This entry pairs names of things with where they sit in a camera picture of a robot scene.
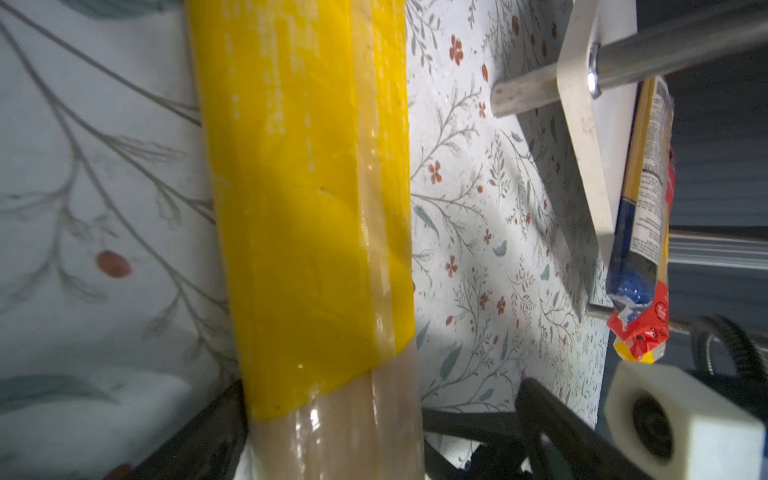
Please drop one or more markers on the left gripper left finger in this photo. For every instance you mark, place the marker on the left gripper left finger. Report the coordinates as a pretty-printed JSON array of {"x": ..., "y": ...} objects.
[{"x": 208, "y": 447}]

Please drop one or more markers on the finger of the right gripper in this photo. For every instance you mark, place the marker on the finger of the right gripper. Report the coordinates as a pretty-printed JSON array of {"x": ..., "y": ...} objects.
[{"x": 487, "y": 428}]

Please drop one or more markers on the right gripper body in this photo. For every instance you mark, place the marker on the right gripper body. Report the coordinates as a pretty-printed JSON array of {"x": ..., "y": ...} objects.
[{"x": 500, "y": 460}]

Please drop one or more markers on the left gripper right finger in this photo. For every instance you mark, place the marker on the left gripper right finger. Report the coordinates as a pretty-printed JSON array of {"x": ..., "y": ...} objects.
[{"x": 560, "y": 445}]

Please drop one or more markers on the clear blue spaghetti bag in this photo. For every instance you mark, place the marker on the clear blue spaghetti bag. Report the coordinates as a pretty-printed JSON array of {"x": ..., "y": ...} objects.
[{"x": 646, "y": 169}]

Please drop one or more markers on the yellow spaghetti bag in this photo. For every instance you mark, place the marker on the yellow spaghetti bag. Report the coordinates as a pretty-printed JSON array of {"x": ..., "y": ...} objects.
[{"x": 304, "y": 110}]

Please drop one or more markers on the yellow Pasta Time bag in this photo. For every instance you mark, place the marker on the yellow Pasta Time bag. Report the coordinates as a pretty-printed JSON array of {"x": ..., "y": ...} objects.
[{"x": 639, "y": 351}]

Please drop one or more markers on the red spaghetti bag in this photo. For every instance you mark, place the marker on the red spaghetti bag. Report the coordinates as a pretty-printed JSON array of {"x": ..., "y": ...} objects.
[{"x": 651, "y": 324}]

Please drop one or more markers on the white two-tier shelf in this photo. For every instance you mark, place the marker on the white two-tier shelf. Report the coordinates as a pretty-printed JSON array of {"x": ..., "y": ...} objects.
[{"x": 570, "y": 72}]

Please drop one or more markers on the floral table mat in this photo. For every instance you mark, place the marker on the floral table mat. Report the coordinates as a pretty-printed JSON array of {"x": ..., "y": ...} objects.
[{"x": 114, "y": 314}]

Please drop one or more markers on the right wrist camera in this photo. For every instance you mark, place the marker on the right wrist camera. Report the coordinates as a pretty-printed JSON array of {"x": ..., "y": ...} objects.
[{"x": 673, "y": 426}]

